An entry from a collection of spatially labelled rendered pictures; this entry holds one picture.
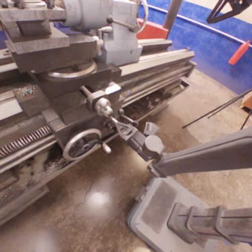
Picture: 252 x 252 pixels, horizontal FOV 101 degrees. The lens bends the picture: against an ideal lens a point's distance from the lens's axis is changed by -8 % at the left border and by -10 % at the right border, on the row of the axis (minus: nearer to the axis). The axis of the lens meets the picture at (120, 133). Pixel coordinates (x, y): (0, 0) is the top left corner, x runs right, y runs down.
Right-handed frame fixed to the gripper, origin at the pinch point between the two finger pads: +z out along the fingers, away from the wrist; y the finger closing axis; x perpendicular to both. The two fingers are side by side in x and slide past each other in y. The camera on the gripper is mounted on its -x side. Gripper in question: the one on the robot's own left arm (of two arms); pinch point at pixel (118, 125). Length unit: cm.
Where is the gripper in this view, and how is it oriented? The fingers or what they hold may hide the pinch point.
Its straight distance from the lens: 51.8
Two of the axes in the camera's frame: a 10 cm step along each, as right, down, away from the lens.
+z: -6.7, -6.6, 3.4
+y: -1.4, -3.3, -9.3
